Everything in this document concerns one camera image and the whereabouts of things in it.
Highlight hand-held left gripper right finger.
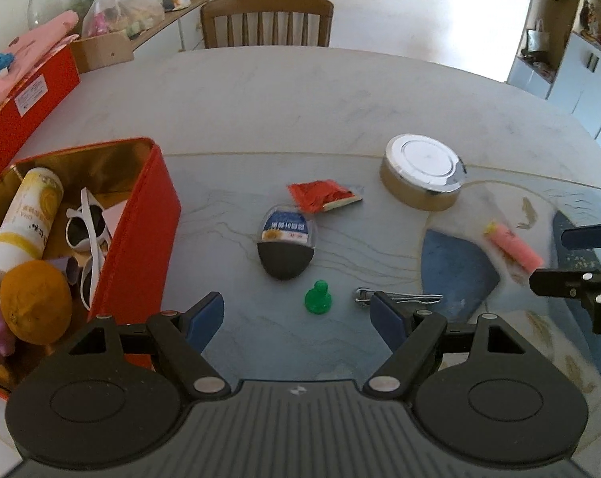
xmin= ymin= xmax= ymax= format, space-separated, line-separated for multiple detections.
xmin=362 ymin=291 xmax=544 ymax=400

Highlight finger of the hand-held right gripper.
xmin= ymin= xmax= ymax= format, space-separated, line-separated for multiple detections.
xmin=529 ymin=265 xmax=601 ymax=336
xmin=561 ymin=217 xmax=601 ymax=251

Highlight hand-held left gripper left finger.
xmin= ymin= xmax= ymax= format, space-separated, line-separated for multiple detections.
xmin=44 ymin=292 xmax=232 ymax=400

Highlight pink tube yellow cap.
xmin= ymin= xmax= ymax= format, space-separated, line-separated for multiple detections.
xmin=483 ymin=221 xmax=545 ymax=270

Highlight red tin box gold inside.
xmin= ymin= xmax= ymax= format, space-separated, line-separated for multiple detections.
xmin=0 ymin=136 xmax=182 ymax=403

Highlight white sunglasses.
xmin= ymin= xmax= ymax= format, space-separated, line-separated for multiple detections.
xmin=63 ymin=187 xmax=116 ymax=310

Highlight pink paper note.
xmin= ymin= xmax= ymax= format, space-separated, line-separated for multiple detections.
xmin=102 ymin=198 xmax=133 ymax=231

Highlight small purple block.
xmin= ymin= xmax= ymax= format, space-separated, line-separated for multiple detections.
xmin=50 ymin=256 xmax=83 ymax=286

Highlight orange fruit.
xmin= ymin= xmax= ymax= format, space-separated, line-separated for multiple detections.
xmin=0 ymin=258 xmax=74 ymax=346

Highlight white bottle yellow label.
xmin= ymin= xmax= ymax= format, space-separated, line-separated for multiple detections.
xmin=0 ymin=166 xmax=65 ymax=288

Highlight metal nail clipper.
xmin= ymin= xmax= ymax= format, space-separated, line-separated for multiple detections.
xmin=354 ymin=286 xmax=445 ymax=306

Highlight green pawn piece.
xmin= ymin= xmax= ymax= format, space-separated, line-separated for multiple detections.
xmin=303 ymin=280 xmax=335 ymax=316

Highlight dark oval case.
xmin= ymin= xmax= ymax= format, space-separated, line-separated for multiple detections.
xmin=256 ymin=204 xmax=321 ymax=281

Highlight red sachet packet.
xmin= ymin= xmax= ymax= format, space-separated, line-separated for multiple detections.
xmin=286 ymin=178 xmax=365 ymax=214

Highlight round tin silver lid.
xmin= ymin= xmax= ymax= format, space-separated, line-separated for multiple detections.
xmin=378 ymin=134 xmax=467 ymax=211

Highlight tall grey white cabinet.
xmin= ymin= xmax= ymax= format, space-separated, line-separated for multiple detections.
xmin=506 ymin=0 xmax=601 ymax=141

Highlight white tote bag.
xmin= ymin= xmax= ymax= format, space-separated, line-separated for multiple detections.
xmin=523 ymin=19 xmax=551 ymax=57

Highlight large red box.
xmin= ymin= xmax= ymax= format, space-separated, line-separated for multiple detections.
xmin=0 ymin=44 xmax=81 ymax=183

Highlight small wooden crate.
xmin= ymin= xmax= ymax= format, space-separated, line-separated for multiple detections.
xmin=70 ymin=29 xmax=133 ymax=74

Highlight white sideboard wooden top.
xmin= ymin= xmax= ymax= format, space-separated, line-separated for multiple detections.
xmin=129 ymin=0 xmax=210 ymax=55

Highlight wooden chair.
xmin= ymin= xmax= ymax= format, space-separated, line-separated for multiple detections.
xmin=200 ymin=0 xmax=335 ymax=50

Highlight clear plastic bag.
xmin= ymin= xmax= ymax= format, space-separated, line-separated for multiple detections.
xmin=82 ymin=0 xmax=165 ymax=37

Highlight pink cloth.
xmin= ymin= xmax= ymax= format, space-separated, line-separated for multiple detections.
xmin=0 ymin=10 xmax=80 ymax=125

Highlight clear glass bowl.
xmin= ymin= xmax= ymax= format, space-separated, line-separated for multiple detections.
xmin=27 ymin=0 xmax=84 ymax=31

